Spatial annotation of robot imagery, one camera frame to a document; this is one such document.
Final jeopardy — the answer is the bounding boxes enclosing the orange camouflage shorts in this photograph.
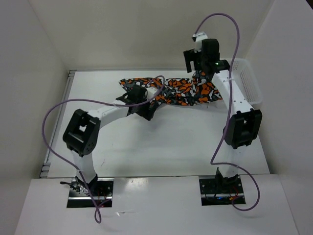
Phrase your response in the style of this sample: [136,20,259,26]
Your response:
[119,71,222,109]

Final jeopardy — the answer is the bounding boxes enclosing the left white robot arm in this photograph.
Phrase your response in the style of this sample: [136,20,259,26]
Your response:
[63,84,161,196]

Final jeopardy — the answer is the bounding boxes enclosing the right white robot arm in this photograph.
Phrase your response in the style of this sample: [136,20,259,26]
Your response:
[183,33,262,192]

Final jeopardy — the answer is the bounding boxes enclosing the white plastic basket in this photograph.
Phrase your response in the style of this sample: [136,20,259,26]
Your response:
[232,58,263,105]

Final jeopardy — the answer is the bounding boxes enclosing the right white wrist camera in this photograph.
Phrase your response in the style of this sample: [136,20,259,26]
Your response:
[192,32,208,53]

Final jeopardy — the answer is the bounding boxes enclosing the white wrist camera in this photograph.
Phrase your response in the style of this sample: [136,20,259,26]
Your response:
[192,32,208,53]
[146,87,159,99]

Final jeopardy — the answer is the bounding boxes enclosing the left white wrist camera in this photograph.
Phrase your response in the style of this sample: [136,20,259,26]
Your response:
[146,87,159,99]

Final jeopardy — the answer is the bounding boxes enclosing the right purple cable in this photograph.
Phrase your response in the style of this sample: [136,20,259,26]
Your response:
[195,13,260,212]

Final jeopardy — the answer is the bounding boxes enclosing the purple cable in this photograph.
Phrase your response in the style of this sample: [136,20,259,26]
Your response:
[195,13,260,212]
[42,75,165,224]

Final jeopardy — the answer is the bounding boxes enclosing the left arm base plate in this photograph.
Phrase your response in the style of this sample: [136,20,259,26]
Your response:
[65,178,113,209]

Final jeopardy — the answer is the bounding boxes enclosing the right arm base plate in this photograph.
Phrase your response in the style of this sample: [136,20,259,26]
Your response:
[199,177,246,206]

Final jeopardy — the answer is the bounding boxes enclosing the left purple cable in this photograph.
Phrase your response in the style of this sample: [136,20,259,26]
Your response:
[42,75,165,224]

